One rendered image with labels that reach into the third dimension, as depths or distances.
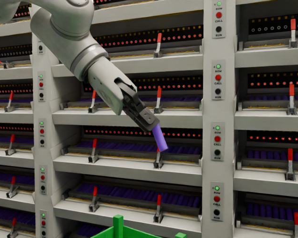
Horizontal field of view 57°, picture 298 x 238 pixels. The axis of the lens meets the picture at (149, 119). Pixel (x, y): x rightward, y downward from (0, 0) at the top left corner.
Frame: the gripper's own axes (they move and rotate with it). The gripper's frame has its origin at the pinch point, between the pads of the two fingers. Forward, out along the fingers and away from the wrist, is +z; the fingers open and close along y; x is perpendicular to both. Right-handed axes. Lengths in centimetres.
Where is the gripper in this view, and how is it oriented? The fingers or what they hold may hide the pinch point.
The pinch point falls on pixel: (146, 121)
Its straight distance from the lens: 57.2
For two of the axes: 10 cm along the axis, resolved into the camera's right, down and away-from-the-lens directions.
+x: 7.0, -6.5, 3.0
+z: 7.0, 7.1, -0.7
